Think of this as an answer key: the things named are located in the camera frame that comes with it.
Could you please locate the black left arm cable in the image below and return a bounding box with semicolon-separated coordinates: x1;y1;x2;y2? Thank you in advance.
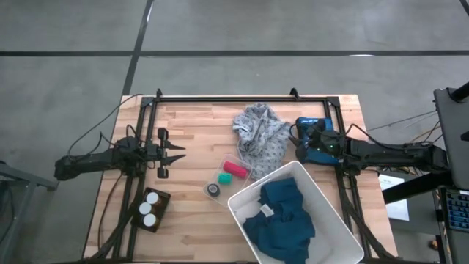
67;93;146;158

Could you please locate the black table rig frame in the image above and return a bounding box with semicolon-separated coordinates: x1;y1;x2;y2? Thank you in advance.
109;87;389;263

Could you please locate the white paper sheet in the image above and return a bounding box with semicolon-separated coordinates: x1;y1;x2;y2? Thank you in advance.
379;174;410;222

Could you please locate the blue cloth garment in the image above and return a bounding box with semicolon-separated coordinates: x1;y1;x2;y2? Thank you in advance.
243;177;316;264

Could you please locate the white perforated plastic basket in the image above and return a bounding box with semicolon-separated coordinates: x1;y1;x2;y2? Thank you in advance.
226;160;366;264

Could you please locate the pink bandage roll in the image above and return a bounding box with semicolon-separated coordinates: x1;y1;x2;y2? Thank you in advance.
223;160;249;180

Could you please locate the grey patterned cloth garment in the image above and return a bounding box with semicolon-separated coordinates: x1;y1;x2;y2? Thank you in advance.
232;102;294;180

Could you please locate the grey metal cart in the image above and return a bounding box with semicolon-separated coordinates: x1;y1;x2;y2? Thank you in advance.
0;160;59;264

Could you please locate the backlit keyboard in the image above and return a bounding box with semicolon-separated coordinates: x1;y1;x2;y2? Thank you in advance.
445;188;469;232

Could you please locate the grey thin floor cable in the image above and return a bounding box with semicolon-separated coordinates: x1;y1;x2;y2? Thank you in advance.
366;109;440;132

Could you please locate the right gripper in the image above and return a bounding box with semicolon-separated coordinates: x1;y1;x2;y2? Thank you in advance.
288;119;347;164

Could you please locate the black cable bundle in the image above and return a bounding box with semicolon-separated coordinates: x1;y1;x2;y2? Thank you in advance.
87;203;147;262

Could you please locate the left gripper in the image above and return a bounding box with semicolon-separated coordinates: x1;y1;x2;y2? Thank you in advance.
144;127;187;180

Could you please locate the clear plastic storage bin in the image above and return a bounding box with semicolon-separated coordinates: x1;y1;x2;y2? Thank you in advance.
202;153;254;208

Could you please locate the black bottle tray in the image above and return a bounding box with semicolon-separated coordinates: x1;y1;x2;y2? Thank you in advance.
130;187;172;234

